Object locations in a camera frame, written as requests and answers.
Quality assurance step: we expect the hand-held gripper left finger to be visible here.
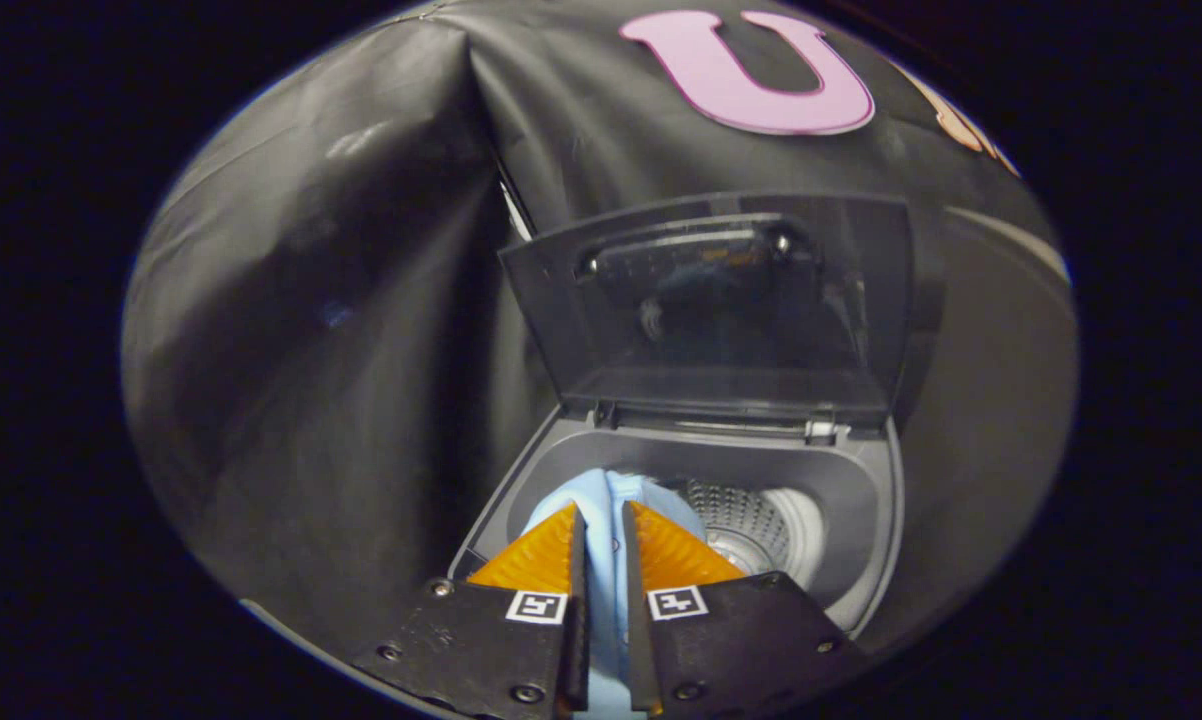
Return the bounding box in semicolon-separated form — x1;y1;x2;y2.
351;500;590;719

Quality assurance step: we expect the dark grey washing machine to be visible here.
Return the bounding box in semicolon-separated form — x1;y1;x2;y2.
448;405;904;641

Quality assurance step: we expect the grey cabinet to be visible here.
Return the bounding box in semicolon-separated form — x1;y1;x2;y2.
861;205;1078;656

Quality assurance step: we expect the black backdrop cloth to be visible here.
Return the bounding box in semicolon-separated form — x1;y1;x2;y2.
121;0;1062;661

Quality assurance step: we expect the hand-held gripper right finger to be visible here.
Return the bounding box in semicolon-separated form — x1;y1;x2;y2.
621;500;872;719

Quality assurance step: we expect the light blue garment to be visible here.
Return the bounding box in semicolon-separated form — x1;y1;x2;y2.
521;468;707;719

